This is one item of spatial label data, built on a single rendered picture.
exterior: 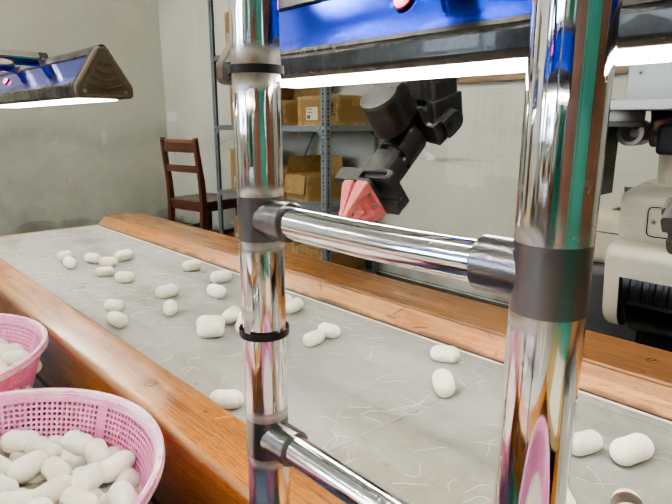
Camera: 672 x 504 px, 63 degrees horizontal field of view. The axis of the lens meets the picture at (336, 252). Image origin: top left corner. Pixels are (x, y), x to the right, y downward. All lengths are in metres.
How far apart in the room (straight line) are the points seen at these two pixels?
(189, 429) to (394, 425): 0.18
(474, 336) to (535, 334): 0.51
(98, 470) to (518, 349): 0.38
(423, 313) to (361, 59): 0.42
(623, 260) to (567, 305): 0.88
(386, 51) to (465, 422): 0.33
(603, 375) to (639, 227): 0.50
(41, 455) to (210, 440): 0.14
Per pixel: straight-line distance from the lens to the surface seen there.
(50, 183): 5.06
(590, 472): 0.50
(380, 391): 0.57
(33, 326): 0.76
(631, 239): 1.09
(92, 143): 5.15
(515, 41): 0.32
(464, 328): 0.69
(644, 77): 1.05
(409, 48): 0.36
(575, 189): 0.17
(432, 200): 3.04
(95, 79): 0.86
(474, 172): 2.88
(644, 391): 0.62
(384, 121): 0.80
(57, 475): 0.50
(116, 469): 0.50
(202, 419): 0.49
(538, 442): 0.19
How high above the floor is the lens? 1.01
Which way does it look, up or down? 13 degrees down
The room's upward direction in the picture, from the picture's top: straight up
